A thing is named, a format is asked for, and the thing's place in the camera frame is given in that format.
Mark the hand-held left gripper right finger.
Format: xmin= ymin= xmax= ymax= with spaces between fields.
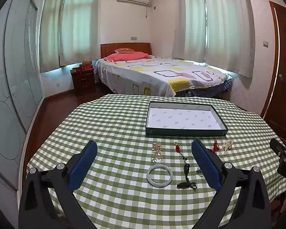
xmin=191 ymin=139 xmax=273 ymax=229

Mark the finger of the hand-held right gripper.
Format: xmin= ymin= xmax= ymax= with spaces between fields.
xmin=269 ymin=137 xmax=286 ymax=158

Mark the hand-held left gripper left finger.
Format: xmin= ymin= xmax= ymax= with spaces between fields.
xmin=18 ymin=139 xmax=98 ymax=229

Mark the dark red bead necklace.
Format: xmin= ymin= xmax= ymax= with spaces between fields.
xmin=206 ymin=140 xmax=220 ymax=153

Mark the black cord pendant necklace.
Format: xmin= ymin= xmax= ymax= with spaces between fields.
xmin=174 ymin=141 xmax=198 ymax=191

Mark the gold chain necklace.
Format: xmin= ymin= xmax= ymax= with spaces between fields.
xmin=152 ymin=143 xmax=164 ymax=161

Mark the dark green shallow box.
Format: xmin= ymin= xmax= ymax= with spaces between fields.
xmin=145 ymin=101 xmax=229 ymax=137

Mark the pale jade bangle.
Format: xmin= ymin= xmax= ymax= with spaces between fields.
xmin=146 ymin=164 xmax=174 ymax=188

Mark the green checkered tablecloth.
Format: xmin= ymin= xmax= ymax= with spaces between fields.
xmin=26 ymin=94 xmax=286 ymax=229

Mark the blue plaid bed sheet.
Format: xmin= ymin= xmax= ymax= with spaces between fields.
xmin=175 ymin=80 xmax=233 ymax=98

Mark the dark wooden nightstand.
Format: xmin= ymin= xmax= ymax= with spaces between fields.
xmin=70 ymin=67 xmax=96 ymax=97

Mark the red box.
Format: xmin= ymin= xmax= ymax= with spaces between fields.
xmin=71 ymin=62 xmax=93 ymax=72

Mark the patterned white bedspread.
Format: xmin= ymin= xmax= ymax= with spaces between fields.
xmin=96 ymin=55 xmax=230 ymax=97

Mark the frosted glass wardrobe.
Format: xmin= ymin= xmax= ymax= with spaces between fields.
xmin=0 ymin=0 xmax=44 ymax=196

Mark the pink pillow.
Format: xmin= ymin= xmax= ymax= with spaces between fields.
xmin=103 ymin=52 xmax=150 ymax=62

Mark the wooden bed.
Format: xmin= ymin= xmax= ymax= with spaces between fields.
xmin=95 ymin=42 xmax=233 ymax=98

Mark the white sheer curtain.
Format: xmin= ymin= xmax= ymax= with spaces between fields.
xmin=202 ymin=0 xmax=255 ymax=78
xmin=173 ymin=0 xmax=208 ymax=60
xmin=59 ymin=0 xmax=100 ymax=66
xmin=39 ymin=0 xmax=65 ymax=73

